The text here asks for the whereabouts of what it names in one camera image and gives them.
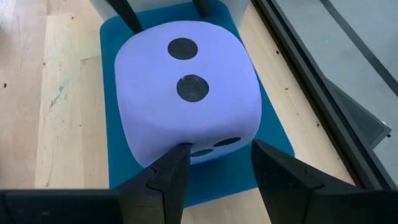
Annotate purple foam die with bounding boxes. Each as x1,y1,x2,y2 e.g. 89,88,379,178
114,20,262,169

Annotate black flat panel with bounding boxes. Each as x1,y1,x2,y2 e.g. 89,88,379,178
323,77,392,150

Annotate teal plastic bin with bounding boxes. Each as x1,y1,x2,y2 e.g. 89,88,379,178
99,0,295,208

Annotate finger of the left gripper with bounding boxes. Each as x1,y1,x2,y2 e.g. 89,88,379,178
192,0,211,19
106,0,144,34

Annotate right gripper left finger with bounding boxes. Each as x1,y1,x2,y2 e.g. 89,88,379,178
118,142,192,224

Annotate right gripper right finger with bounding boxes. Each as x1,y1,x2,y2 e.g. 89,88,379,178
251,139,325,224

